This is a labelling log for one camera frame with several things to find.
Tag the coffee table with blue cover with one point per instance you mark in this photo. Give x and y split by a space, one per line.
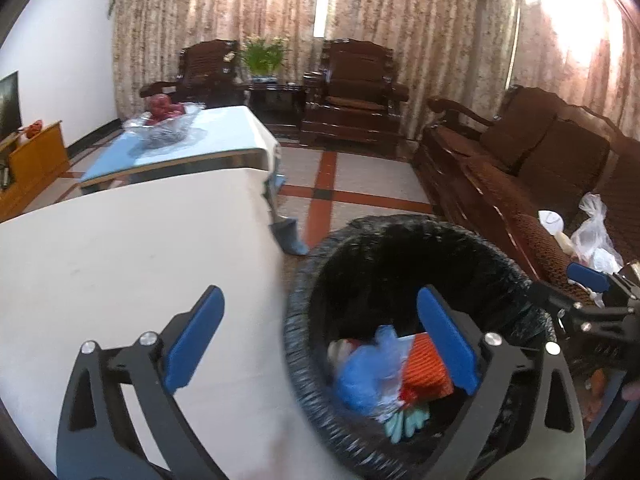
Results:
230 130

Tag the red apple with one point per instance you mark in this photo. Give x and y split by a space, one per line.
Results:
159 105
176 110

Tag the blue plastic wrapper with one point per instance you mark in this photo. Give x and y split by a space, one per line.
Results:
370 375

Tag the brown sofa back cushion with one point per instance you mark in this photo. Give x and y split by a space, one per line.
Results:
522 130
622 190
565 165

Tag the dark wooden brown sofa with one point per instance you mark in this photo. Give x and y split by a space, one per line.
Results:
465 170

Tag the clear white plastic bag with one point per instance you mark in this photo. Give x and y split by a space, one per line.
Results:
595 240

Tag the small red ornament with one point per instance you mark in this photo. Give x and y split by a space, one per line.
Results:
34 128

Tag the beige patterned curtain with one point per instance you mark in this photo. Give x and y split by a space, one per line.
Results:
560 50
415 20
165 20

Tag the dark wooden side table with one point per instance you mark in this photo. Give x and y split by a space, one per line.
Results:
277 100

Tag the white round paper cup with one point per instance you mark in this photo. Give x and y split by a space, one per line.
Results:
551 222

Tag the black television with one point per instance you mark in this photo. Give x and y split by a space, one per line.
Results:
10 102

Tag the orange scrubbing sponge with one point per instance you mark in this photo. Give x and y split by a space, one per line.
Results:
425 365

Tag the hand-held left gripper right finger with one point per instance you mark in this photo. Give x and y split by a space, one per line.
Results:
447 340

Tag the cream crumpled paper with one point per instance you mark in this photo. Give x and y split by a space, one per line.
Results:
566 244

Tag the grey blue hanging cloth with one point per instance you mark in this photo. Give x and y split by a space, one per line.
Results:
290 237

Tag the green rubber glove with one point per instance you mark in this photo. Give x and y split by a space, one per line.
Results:
405 422

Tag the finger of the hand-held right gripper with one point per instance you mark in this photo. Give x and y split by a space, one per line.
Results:
587 275
550 300

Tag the glass fruit bowl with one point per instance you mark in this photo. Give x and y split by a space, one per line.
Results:
162 132

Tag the dark wooden armchair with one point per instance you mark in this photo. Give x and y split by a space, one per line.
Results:
207 72
357 85

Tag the orange wooden television cabinet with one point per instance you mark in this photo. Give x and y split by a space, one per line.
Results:
37 160

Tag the green potted plant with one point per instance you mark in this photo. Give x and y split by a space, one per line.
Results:
262 57

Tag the black bagged trash bin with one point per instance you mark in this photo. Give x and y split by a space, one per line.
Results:
360 270

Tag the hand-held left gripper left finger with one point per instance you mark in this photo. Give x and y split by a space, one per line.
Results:
192 340

